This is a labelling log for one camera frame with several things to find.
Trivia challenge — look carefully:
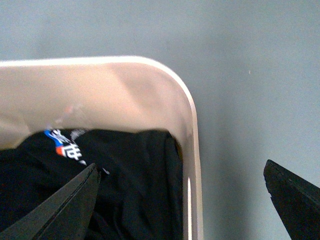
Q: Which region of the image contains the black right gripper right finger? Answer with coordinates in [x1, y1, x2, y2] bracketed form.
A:
[263, 159, 320, 240]

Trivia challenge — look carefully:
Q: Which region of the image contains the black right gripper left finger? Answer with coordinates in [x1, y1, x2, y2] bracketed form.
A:
[0, 163, 101, 240]

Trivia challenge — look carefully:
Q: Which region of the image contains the beige plastic laundry hamper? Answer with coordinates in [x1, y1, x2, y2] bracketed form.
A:
[0, 56, 204, 240]

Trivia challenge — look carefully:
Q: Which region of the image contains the black printed garment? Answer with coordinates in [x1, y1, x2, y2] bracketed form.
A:
[0, 129, 183, 240]

